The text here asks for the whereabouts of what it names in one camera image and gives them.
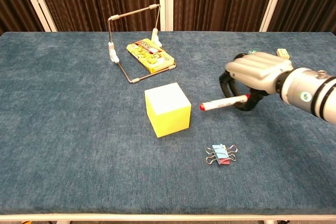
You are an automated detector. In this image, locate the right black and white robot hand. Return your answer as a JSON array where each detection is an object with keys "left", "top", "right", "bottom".
[{"left": 218, "top": 51, "right": 293, "bottom": 112}]

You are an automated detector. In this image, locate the white marker with red cap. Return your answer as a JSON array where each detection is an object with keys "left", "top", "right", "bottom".
[{"left": 199, "top": 93, "right": 251, "bottom": 112}]

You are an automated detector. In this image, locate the small beige tile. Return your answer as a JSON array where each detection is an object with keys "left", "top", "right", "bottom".
[{"left": 276, "top": 48, "right": 291, "bottom": 59}]

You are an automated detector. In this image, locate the blue binder clip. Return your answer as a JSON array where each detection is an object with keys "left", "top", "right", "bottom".
[{"left": 205, "top": 143, "right": 238, "bottom": 165}]

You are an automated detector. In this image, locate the pink binder clip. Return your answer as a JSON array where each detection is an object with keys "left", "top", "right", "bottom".
[{"left": 215, "top": 158, "right": 236, "bottom": 167}]

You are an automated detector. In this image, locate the yellow cube with white face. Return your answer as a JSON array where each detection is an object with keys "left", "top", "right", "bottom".
[{"left": 144, "top": 82, "right": 192, "bottom": 139}]

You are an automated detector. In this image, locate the yellow snack box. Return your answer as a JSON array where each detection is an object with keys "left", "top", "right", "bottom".
[{"left": 126, "top": 38, "right": 175, "bottom": 74}]

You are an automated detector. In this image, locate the blue table mat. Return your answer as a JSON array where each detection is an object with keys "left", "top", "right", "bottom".
[{"left": 0, "top": 31, "right": 336, "bottom": 216}]

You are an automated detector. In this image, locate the metal wire stand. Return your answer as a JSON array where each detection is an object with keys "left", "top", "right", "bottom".
[{"left": 107, "top": 3, "right": 177, "bottom": 84}]

